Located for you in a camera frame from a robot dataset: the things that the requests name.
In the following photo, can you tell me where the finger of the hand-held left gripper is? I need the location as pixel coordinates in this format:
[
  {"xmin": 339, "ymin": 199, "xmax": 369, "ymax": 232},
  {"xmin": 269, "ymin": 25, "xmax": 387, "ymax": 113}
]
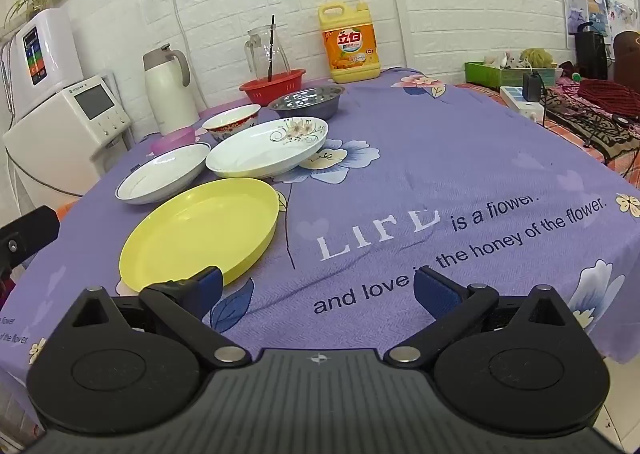
[{"xmin": 0, "ymin": 205, "xmax": 61, "ymax": 275}]

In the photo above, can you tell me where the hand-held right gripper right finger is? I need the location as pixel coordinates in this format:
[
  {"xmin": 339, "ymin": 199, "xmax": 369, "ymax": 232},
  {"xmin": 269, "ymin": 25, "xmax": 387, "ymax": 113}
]
[{"xmin": 387, "ymin": 266, "xmax": 576, "ymax": 369}]

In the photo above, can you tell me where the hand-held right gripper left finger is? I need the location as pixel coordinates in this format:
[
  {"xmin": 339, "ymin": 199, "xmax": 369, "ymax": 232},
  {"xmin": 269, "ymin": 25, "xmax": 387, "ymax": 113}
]
[{"xmin": 65, "ymin": 265, "xmax": 252, "ymax": 369}]

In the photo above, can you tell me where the yellow plastic plate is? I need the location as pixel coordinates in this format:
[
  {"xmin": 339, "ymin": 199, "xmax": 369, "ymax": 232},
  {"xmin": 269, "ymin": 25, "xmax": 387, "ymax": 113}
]
[{"xmin": 118, "ymin": 177, "xmax": 280, "ymax": 293}]

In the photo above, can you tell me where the white plate with blue rim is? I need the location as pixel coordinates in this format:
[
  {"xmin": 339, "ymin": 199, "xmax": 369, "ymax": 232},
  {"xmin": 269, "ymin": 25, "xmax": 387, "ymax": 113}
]
[{"xmin": 115, "ymin": 142, "xmax": 212, "ymax": 206}]

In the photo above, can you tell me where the white floral plate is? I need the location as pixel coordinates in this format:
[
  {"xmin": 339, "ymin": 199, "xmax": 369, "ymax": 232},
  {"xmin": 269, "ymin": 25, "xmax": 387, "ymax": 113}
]
[{"xmin": 205, "ymin": 116, "xmax": 330, "ymax": 180}]

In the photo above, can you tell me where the white bowl with red pattern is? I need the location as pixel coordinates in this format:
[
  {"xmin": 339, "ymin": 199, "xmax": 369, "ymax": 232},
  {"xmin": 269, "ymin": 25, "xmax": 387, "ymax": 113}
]
[{"xmin": 202, "ymin": 104, "xmax": 262, "ymax": 143}]

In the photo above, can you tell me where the stainless steel bowl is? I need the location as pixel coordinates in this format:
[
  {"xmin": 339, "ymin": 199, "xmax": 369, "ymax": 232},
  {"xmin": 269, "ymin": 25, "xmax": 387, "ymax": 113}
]
[{"xmin": 267, "ymin": 85, "xmax": 346, "ymax": 121}]

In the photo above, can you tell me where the white water dispenser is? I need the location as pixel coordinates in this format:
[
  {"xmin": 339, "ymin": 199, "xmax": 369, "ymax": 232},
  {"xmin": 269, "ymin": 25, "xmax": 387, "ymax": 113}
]
[{"xmin": 2, "ymin": 75, "xmax": 132, "ymax": 208}]

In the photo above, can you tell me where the purple floral tablecloth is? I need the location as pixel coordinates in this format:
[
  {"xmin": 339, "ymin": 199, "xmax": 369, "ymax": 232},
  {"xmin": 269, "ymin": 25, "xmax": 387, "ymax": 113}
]
[{"xmin": 0, "ymin": 68, "xmax": 640, "ymax": 430}]

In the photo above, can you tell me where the purple plastic bowl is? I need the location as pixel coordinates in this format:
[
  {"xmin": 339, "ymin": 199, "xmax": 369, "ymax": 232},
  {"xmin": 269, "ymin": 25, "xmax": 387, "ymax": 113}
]
[{"xmin": 150, "ymin": 126, "xmax": 196, "ymax": 156}]

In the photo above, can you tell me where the white water purifier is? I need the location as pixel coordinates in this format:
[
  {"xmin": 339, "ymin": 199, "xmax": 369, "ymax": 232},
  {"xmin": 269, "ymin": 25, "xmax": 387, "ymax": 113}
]
[{"xmin": 9, "ymin": 8, "xmax": 84, "ymax": 123}]

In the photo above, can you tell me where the white thermos jug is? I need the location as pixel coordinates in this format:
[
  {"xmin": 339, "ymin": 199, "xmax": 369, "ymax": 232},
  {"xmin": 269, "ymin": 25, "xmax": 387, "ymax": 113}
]
[{"xmin": 142, "ymin": 43, "xmax": 201, "ymax": 137}]

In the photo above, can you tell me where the red plastic basket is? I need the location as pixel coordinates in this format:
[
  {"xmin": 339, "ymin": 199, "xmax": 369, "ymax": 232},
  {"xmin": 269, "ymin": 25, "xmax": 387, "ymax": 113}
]
[{"xmin": 238, "ymin": 68, "xmax": 307, "ymax": 108}]

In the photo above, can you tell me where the white power strip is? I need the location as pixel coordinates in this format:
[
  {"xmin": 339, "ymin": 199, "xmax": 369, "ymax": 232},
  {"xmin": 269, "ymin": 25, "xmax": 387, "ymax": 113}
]
[{"xmin": 499, "ymin": 86, "xmax": 549, "ymax": 125}]

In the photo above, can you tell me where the orange plaid cloth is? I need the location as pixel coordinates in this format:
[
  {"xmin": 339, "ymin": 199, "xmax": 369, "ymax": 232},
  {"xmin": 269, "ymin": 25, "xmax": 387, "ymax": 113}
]
[{"xmin": 454, "ymin": 81, "xmax": 640, "ymax": 181}]

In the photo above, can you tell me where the green box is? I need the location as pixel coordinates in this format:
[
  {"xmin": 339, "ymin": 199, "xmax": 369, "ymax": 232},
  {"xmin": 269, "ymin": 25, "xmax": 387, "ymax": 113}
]
[{"xmin": 464, "ymin": 60, "xmax": 564, "ymax": 90}]

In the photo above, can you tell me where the black power adapter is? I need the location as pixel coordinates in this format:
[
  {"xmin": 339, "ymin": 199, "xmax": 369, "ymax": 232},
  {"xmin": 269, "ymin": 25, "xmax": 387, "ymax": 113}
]
[{"xmin": 522, "ymin": 72, "xmax": 544, "ymax": 104}]

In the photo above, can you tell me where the black patterned cloth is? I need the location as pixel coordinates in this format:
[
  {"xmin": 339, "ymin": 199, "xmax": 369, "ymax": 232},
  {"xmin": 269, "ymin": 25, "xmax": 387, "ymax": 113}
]
[{"xmin": 542, "ymin": 91, "xmax": 640, "ymax": 163}]

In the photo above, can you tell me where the glass pitcher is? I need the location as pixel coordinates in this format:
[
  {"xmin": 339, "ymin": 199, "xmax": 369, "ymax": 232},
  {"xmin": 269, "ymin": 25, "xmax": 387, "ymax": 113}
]
[{"xmin": 244, "ymin": 26, "xmax": 292, "ymax": 81}]

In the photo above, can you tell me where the black stirring stick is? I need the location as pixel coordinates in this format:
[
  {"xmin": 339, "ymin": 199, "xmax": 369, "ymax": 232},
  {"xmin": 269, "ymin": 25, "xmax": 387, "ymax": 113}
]
[{"xmin": 267, "ymin": 14, "xmax": 277, "ymax": 83}]

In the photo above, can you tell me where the yellow detergent pump bottle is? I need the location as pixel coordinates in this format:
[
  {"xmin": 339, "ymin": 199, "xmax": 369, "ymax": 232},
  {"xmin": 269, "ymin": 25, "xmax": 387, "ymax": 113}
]
[{"xmin": 318, "ymin": 0, "xmax": 381, "ymax": 84}]

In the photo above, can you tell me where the yellow scrub ball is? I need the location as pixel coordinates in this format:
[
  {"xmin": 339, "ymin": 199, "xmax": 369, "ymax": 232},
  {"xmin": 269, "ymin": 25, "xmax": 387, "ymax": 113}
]
[{"xmin": 519, "ymin": 47, "xmax": 551, "ymax": 68}]

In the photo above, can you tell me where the dark red knit cloth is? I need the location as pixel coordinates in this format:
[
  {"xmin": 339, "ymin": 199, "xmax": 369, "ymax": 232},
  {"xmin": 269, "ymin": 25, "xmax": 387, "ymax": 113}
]
[{"xmin": 577, "ymin": 78, "xmax": 640, "ymax": 118}]

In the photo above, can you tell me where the black small appliance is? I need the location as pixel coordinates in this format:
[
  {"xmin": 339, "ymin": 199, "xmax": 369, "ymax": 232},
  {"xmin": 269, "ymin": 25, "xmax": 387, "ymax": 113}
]
[{"xmin": 573, "ymin": 21, "xmax": 609, "ymax": 81}]

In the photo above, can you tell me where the brown round object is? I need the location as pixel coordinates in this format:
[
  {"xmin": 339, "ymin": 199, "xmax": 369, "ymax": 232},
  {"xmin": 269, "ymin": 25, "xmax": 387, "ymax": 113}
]
[{"xmin": 613, "ymin": 30, "xmax": 640, "ymax": 80}]

